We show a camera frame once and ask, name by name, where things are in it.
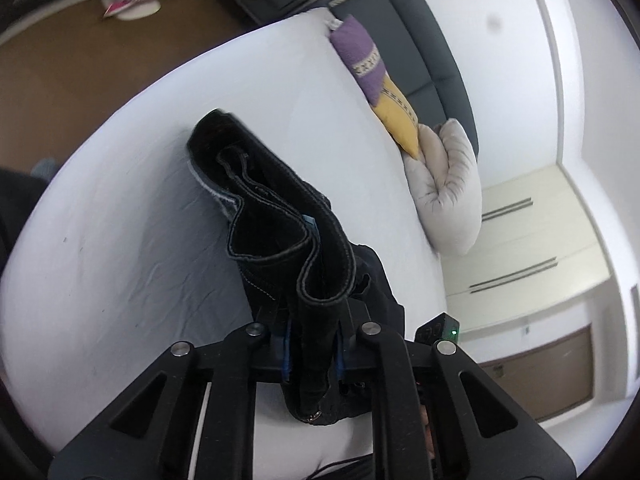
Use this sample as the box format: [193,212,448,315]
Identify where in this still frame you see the white wardrobe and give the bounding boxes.
[442,162,616,421]

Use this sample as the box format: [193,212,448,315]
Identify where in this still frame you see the folded beige duvet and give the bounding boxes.
[402,117,483,257]

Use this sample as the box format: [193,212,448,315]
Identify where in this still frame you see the black denim pants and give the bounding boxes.
[187,107,406,428]

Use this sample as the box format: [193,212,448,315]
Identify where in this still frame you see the purple pillow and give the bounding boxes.
[330,15,388,107]

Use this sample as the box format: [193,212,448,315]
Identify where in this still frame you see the grey padded headboard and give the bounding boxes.
[327,0,480,156]

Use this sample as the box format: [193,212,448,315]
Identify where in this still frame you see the yellow pillow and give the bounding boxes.
[374,74,421,160]

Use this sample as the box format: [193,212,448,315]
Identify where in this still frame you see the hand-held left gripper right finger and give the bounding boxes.
[336,320,573,480]

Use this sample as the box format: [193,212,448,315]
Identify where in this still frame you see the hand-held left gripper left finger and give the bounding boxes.
[47,322,293,480]

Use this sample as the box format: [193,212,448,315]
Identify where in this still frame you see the bed with white sheet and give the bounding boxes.
[0,7,448,480]

